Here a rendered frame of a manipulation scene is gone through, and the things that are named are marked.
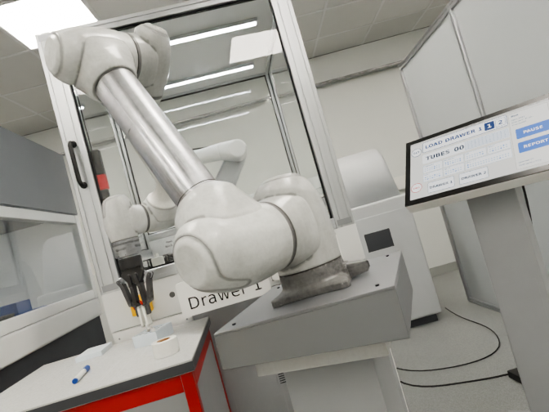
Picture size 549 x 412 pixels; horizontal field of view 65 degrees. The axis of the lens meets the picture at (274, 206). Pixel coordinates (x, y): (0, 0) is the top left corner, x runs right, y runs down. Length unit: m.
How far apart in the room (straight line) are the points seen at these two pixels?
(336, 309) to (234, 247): 0.23
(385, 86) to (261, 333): 4.66
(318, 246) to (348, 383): 0.29
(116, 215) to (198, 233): 0.75
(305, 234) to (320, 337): 0.21
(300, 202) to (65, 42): 0.63
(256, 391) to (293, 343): 0.93
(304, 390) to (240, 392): 0.81
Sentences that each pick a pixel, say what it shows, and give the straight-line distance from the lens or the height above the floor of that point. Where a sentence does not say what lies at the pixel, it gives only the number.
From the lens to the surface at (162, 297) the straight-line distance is 1.74.
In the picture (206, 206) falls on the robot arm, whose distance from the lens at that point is 0.82.
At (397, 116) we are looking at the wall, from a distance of 5.30.
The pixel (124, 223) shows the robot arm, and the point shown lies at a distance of 1.50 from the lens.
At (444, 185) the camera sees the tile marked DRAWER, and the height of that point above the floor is 1.00.
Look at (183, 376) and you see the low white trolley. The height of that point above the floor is 0.72.
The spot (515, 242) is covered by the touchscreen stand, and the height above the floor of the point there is 0.75.
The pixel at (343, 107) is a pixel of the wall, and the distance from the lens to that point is 5.18.
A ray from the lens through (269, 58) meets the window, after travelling 1.87.
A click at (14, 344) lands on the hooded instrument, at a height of 0.86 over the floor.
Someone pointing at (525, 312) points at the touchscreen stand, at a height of 0.51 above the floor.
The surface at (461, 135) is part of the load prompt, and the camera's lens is 1.72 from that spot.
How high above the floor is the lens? 1.01
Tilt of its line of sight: 3 degrees up
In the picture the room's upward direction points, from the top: 16 degrees counter-clockwise
